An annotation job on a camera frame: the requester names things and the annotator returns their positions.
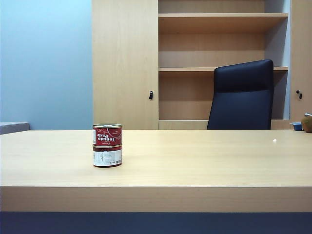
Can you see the red tomato paste can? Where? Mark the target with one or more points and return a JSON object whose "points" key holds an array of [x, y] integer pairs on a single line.
{"points": [[107, 136]]}

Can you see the tomato can with white label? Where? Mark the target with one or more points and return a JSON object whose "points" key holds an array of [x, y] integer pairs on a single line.
{"points": [[107, 157]]}

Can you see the black cabinet key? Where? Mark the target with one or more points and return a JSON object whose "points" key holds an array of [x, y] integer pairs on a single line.
{"points": [[151, 95], [299, 95]]}

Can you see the light wooden shelf cabinet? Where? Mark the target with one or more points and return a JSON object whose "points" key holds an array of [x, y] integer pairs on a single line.
{"points": [[124, 61]]}

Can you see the black office chair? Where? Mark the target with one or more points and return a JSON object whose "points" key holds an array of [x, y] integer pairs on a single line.
{"points": [[241, 102]]}

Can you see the grey ledge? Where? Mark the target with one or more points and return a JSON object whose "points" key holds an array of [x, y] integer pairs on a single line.
{"points": [[13, 128]]}

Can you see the brown kiwi fruit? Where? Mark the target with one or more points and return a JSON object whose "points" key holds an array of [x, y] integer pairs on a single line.
{"points": [[307, 124]]}

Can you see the shiny metal rod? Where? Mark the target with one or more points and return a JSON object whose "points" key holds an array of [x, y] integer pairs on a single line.
{"points": [[308, 114]]}

